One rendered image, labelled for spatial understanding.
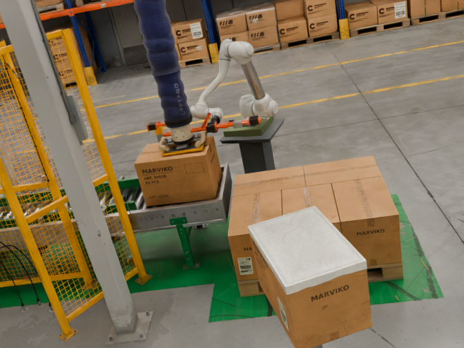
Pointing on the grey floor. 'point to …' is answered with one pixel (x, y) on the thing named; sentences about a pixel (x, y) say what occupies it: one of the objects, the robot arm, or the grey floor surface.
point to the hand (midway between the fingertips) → (213, 128)
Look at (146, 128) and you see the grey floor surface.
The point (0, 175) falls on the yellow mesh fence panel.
